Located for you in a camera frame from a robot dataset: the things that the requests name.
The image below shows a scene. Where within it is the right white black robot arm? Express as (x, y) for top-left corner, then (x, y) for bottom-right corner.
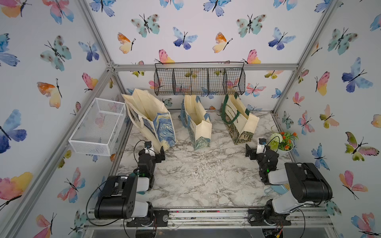
(245, 144), (333, 226)

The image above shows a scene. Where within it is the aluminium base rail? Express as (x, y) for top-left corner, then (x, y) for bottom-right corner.
(84, 207), (333, 230)

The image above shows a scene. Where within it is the starry night canvas tote bag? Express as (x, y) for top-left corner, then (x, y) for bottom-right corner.
(122, 89), (176, 151)

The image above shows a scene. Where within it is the white mesh wall basket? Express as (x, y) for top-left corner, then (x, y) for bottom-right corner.
(68, 98), (126, 156)

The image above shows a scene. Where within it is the green handled canvas tote bag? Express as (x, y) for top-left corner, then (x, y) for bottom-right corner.
(220, 93), (260, 145)

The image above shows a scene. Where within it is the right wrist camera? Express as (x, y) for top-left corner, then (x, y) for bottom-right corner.
(257, 138), (267, 154)

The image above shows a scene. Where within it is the black wire wall basket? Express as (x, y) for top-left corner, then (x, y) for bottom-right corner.
(150, 61), (246, 97)

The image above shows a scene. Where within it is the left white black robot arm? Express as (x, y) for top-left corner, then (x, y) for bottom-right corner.
(87, 147), (166, 228)

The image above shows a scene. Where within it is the potted artificial flower plant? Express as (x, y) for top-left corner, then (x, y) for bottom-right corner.
(268, 132), (298, 152)

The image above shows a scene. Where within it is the blue handled canvas tote bag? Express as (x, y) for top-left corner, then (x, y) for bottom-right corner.
(180, 95), (212, 150)

